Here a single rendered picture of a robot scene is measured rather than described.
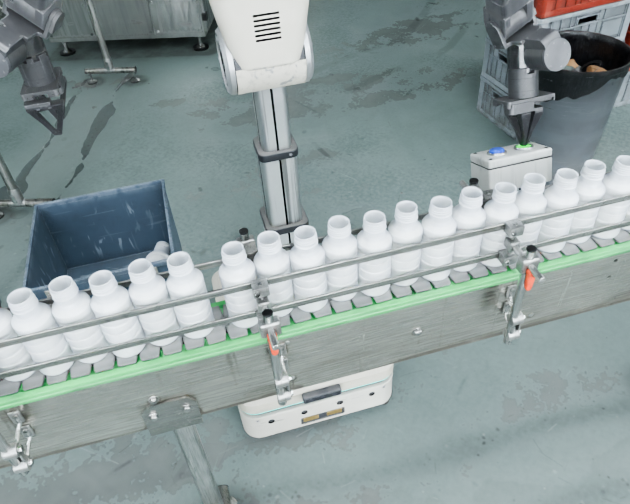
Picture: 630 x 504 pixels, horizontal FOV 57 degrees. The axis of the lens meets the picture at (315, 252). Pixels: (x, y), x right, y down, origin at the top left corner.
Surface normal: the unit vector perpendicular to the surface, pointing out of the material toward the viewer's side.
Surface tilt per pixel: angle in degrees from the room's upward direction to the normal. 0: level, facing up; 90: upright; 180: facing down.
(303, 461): 0
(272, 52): 90
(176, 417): 90
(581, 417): 0
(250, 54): 90
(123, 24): 86
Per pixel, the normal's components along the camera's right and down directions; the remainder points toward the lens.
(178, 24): -0.04, 0.67
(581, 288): 0.27, 0.64
